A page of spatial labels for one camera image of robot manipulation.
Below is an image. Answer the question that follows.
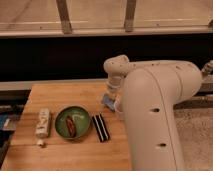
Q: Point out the black striped eraser block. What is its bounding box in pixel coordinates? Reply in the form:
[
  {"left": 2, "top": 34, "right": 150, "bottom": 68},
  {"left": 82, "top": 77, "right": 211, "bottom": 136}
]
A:
[{"left": 92, "top": 114, "right": 110, "bottom": 142}]

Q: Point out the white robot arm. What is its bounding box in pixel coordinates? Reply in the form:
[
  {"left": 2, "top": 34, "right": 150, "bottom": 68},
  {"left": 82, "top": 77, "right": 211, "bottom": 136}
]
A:
[{"left": 103, "top": 55, "right": 213, "bottom": 171}]

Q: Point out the white lying bottle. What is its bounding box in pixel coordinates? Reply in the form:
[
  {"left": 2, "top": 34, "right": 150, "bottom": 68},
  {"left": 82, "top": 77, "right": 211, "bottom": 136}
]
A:
[{"left": 35, "top": 108, "right": 51, "bottom": 138}]

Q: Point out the blue object at left edge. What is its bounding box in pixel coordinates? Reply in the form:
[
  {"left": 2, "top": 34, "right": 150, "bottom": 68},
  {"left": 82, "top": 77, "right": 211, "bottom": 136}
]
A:
[{"left": 0, "top": 115, "right": 16, "bottom": 131}]

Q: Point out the red brown food item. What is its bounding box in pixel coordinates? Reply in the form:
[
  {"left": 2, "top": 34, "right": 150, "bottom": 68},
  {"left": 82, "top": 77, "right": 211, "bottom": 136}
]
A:
[{"left": 66, "top": 116, "right": 76, "bottom": 137}]

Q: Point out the green bowl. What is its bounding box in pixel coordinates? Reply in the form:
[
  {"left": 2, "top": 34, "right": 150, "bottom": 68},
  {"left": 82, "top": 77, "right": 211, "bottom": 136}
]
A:
[{"left": 55, "top": 106, "right": 91, "bottom": 141}]

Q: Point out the small white bottle cap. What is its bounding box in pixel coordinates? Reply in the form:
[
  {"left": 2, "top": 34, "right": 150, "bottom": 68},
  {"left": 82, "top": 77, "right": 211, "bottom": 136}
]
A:
[{"left": 37, "top": 139, "right": 45, "bottom": 147}]

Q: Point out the clear plastic cup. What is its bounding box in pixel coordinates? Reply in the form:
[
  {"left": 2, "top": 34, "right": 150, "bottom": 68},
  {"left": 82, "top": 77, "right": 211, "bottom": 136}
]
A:
[{"left": 114, "top": 100, "right": 124, "bottom": 120}]

